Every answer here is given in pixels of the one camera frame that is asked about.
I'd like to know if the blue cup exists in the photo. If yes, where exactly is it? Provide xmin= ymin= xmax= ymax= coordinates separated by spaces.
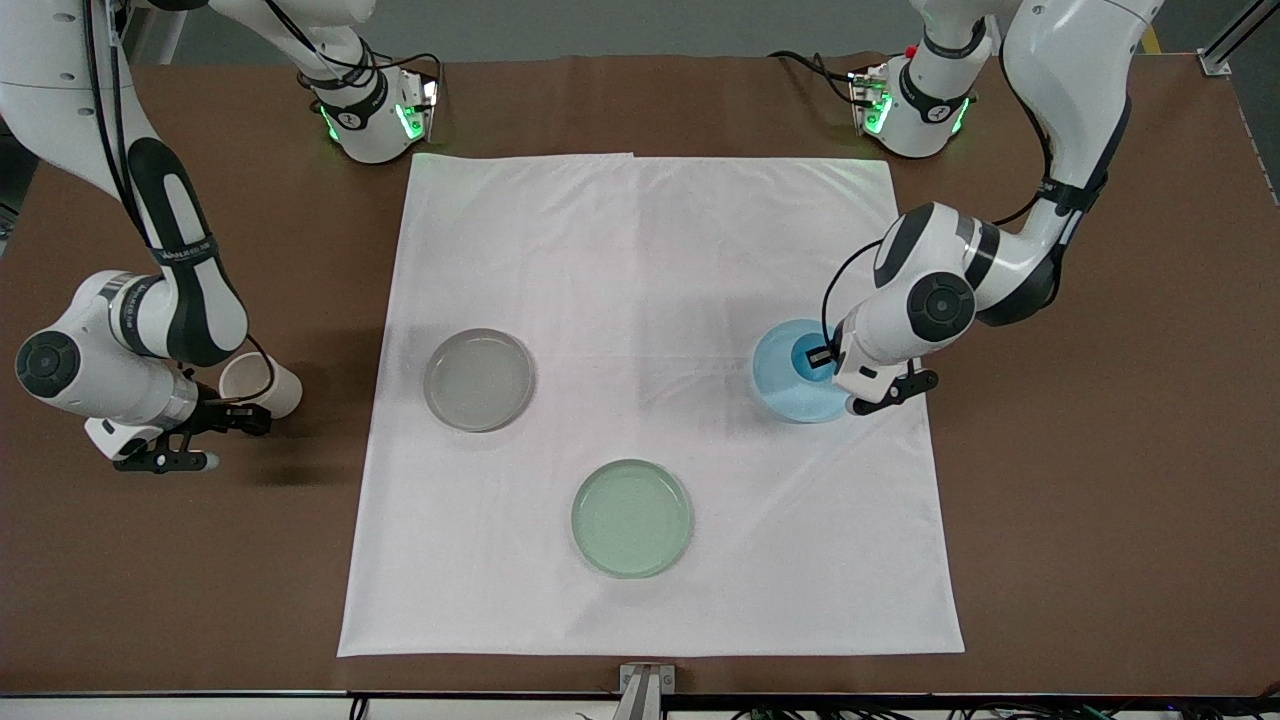
xmin=790 ymin=338 xmax=841 ymax=385

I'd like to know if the white mug black handle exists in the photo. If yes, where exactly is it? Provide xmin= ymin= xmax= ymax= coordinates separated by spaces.
xmin=220 ymin=355 xmax=303 ymax=437

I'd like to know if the blue plate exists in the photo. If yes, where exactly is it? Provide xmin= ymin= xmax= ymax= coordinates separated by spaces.
xmin=750 ymin=319 xmax=864 ymax=424

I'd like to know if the green plate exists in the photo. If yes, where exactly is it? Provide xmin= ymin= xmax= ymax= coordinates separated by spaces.
xmin=571 ymin=459 xmax=694 ymax=579

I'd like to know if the gray plate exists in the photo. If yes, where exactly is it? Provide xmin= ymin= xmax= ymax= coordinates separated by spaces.
xmin=422 ymin=328 xmax=535 ymax=433

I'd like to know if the white square cloth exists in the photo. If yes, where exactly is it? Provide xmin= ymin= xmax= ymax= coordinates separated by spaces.
xmin=337 ymin=152 xmax=966 ymax=658

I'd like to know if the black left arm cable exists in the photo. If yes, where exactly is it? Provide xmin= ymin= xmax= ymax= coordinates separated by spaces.
xmin=822 ymin=238 xmax=887 ymax=347

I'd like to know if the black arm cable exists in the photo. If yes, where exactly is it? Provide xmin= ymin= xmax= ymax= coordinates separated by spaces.
xmin=84 ymin=0 xmax=278 ymax=403
xmin=822 ymin=238 xmax=887 ymax=347

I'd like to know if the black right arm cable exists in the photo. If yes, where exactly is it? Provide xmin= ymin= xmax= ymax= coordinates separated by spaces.
xmin=84 ymin=0 xmax=278 ymax=403

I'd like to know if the black base cable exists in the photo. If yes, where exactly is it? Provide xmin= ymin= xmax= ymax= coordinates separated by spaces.
xmin=768 ymin=50 xmax=863 ymax=107
xmin=296 ymin=28 xmax=445 ymax=93

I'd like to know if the metal table bracket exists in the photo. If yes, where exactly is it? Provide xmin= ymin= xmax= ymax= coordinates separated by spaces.
xmin=619 ymin=663 xmax=677 ymax=720

